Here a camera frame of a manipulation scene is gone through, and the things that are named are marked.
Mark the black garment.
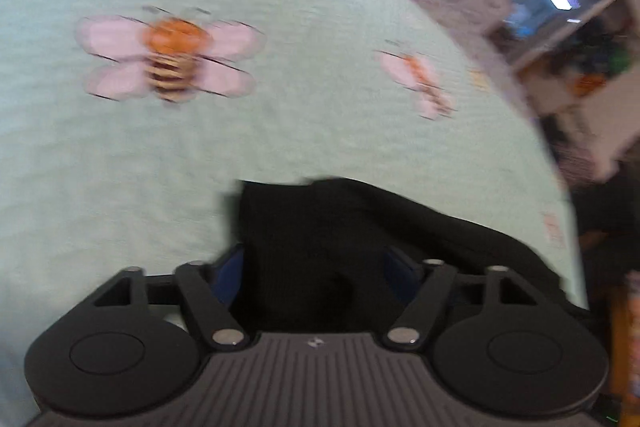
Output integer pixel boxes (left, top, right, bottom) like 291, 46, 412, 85
230, 178, 570, 334

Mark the mint bee quilt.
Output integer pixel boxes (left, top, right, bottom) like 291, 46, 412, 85
1, 0, 586, 426

